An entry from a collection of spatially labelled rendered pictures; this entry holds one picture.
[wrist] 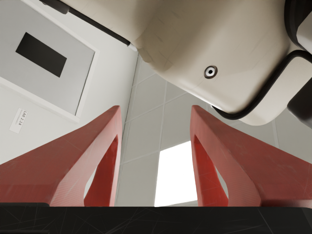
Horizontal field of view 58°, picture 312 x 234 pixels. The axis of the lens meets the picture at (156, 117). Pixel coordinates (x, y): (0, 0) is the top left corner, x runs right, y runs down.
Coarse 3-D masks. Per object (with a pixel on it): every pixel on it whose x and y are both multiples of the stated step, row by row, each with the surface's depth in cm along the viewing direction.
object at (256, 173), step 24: (192, 120) 12; (216, 120) 10; (192, 144) 12; (216, 144) 8; (240, 144) 8; (264, 144) 8; (216, 168) 8; (240, 168) 6; (264, 168) 6; (288, 168) 6; (216, 192) 11; (240, 192) 6; (264, 192) 5; (288, 192) 5
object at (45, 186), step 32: (96, 128) 9; (32, 160) 7; (64, 160) 7; (96, 160) 8; (0, 192) 5; (32, 192) 5; (64, 192) 6; (96, 192) 11; (0, 224) 5; (32, 224) 5; (64, 224) 5; (96, 224) 5; (128, 224) 5; (160, 224) 5; (192, 224) 5; (224, 224) 5; (256, 224) 5; (288, 224) 5
